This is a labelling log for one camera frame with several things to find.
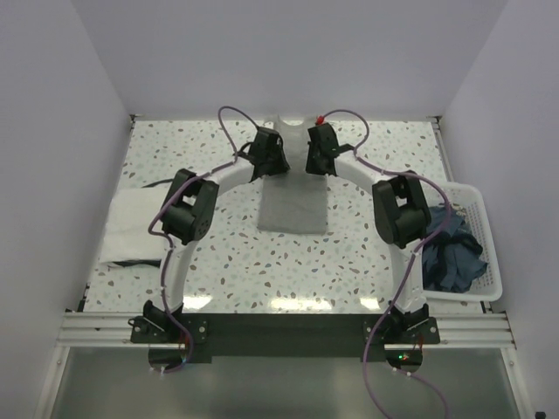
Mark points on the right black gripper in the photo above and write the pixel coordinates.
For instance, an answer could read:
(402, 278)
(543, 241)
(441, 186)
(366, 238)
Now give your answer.
(309, 167)

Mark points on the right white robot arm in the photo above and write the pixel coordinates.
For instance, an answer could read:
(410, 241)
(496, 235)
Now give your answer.
(401, 217)

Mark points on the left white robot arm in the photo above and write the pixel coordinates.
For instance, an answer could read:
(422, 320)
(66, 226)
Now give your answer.
(188, 210)

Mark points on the white plastic basket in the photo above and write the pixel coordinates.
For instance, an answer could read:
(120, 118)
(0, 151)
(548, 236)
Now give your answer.
(469, 200)

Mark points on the dark blue tank tops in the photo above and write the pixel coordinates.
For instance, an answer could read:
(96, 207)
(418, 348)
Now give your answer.
(451, 261)

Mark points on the grey tank top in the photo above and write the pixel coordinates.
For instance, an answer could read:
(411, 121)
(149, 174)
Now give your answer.
(296, 202)

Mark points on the aluminium front rail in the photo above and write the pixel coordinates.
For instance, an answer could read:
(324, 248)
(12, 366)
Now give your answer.
(95, 330)

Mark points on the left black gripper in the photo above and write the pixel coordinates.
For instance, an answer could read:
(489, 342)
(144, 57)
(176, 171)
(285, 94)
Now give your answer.
(282, 165)

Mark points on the white folded tank top stack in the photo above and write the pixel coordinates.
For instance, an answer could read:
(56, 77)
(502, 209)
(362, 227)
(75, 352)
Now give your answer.
(126, 240)

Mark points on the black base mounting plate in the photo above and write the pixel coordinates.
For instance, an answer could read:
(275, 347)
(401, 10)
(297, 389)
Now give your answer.
(202, 337)

